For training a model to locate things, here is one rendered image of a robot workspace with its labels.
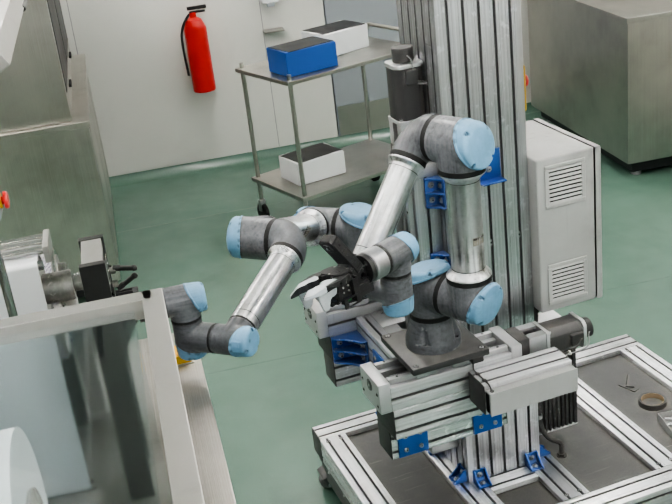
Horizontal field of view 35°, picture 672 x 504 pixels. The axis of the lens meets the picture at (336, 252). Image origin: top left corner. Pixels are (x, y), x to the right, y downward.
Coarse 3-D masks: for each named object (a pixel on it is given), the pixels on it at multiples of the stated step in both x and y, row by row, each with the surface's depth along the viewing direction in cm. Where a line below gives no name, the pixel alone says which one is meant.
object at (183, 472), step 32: (160, 288) 150; (0, 320) 146; (32, 320) 145; (64, 320) 146; (160, 320) 141; (160, 352) 132; (160, 384) 125; (160, 416) 118; (192, 448) 112; (192, 480) 106
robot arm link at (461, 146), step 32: (448, 128) 253; (480, 128) 252; (448, 160) 254; (480, 160) 253; (448, 192) 260; (480, 192) 261; (448, 224) 265; (480, 224) 263; (480, 256) 266; (448, 288) 271; (480, 288) 267; (480, 320) 268
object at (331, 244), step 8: (320, 240) 234; (328, 240) 232; (336, 240) 233; (328, 248) 234; (336, 248) 233; (344, 248) 234; (336, 256) 236; (344, 256) 234; (352, 256) 236; (352, 264) 236; (360, 264) 238
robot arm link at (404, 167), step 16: (416, 128) 259; (400, 144) 262; (416, 144) 259; (400, 160) 261; (416, 160) 260; (384, 176) 264; (400, 176) 260; (416, 176) 263; (384, 192) 261; (400, 192) 260; (384, 208) 259; (400, 208) 261; (368, 224) 260; (384, 224) 259; (368, 240) 258
